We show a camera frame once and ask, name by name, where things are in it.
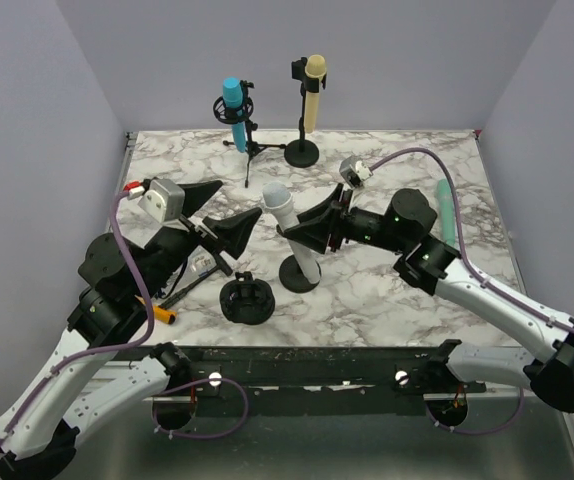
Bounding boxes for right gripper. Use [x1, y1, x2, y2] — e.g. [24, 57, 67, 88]
[286, 182, 409, 253]

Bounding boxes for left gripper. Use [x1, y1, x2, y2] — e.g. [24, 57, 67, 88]
[138, 181, 264, 297]

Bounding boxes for white microphone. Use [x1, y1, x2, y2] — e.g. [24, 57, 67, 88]
[262, 182, 321, 283]

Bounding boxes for short black clip stand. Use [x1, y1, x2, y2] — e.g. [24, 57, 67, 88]
[279, 255, 320, 294]

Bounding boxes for tall black clip stand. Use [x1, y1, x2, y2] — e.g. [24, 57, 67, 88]
[284, 56, 327, 168]

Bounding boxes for black shock-mount round stand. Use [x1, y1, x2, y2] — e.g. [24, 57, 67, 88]
[219, 271, 276, 326]

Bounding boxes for mint green microphone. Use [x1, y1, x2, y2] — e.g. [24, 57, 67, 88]
[436, 179, 457, 247]

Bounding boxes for beige microphone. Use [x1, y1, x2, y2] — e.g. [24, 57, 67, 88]
[303, 54, 327, 134]

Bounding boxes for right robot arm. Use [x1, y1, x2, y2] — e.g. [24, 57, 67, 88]
[281, 186, 574, 413]

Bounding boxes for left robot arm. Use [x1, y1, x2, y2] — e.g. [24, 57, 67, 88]
[0, 179, 262, 479]

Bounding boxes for blue microphone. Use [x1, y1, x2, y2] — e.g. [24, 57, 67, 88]
[222, 77, 246, 153]

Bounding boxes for clear plastic screw box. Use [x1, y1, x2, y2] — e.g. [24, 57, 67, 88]
[187, 252, 215, 277]

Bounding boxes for orange yellow tool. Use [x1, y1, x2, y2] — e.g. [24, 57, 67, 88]
[136, 296, 177, 325]

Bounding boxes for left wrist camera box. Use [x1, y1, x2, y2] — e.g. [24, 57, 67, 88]
[138, 179, 185, 224]

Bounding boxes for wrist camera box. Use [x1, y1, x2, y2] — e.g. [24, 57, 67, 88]
[138, 179, 185, 224]
[339, 156, 373, 190]

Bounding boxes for black t-handle tool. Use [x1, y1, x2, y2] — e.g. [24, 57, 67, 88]
[158, 250, 232, 309]

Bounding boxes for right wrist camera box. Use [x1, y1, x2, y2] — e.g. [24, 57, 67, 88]
[339, 156, 373, 190]

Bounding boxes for black tripod shock-mount stand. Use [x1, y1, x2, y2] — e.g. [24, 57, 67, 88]
[212, 79, 287, 188]

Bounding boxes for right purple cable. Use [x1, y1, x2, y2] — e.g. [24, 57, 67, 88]
[366, 148, 574, 435]

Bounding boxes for purple cable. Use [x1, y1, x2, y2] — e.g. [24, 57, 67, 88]
[0, 188, 251, 480]
[366, 148, 574, 435]

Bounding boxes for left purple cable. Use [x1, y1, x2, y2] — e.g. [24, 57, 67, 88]
[0, 188, 251, 480]

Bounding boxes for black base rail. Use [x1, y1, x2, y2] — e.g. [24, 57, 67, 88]
[116, 344, 488, 419]

